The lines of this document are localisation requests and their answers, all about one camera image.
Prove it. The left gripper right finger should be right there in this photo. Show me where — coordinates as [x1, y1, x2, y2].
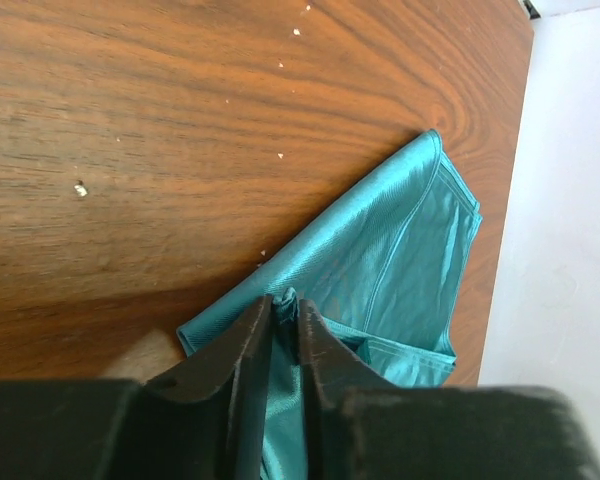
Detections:
[297, 300, 600, 479]

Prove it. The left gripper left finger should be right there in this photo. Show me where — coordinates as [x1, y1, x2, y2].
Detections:
[0, 296, 273, 479]

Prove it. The teal cloth napkin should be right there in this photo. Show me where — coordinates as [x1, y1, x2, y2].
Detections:
[177, 130, 481, 479]

